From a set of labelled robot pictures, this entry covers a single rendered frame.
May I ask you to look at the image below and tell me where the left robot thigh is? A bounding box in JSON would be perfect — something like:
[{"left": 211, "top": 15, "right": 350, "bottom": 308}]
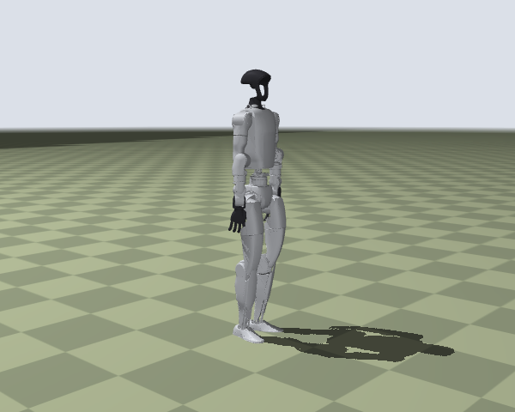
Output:
[{"left": 257, "top": 193, "right": 286, "bottom": 274}]

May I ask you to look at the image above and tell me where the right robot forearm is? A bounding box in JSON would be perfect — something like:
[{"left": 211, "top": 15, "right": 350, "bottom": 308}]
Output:
[{"left": 232, "top": 154, "right": 247, "bottom": 206}]

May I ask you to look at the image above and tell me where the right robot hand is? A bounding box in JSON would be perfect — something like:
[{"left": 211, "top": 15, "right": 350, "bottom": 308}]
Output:
[{"left": 228, "top": 197, "right": 246, "bottom": 233}]

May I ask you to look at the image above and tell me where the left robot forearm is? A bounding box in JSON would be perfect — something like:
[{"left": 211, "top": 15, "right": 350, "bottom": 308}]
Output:
[{"left": 269, "top": 160, "right": 282, "bottom": 195}]

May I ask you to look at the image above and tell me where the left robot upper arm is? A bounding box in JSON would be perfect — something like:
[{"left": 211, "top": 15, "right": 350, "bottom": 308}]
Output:
[{"left": 273, "top": 112, "right": 284, "bottom": 162}]

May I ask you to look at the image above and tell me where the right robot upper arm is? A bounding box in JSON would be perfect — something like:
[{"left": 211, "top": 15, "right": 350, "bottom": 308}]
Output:
[{"left": 232, "top": 112, "right": 252, "bottom": 167}]

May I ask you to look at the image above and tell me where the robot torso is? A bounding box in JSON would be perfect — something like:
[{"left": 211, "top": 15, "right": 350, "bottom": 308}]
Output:
[{"left": 240, "top": 104, "right": 276, "bottom": 209}]

